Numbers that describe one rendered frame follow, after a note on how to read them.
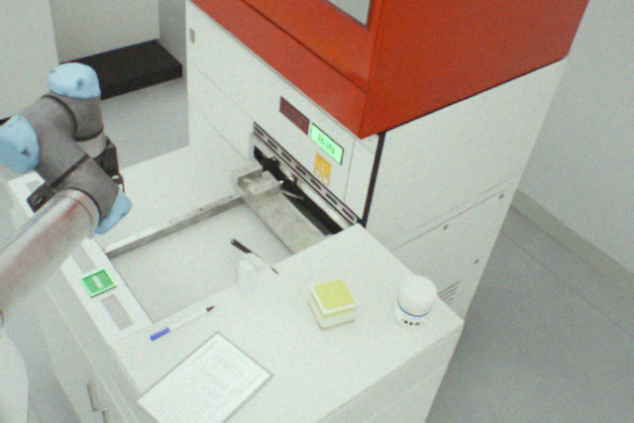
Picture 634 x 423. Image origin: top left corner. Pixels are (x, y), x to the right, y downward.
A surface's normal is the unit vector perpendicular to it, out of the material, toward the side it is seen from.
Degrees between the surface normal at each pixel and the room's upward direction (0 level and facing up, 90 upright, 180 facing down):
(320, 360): 0
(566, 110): 90
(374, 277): 0
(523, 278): 0
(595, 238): 90
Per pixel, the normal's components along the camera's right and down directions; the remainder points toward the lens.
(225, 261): 0.11, -0.76
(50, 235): 0.70, -0.57
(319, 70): -0.78, 0.34
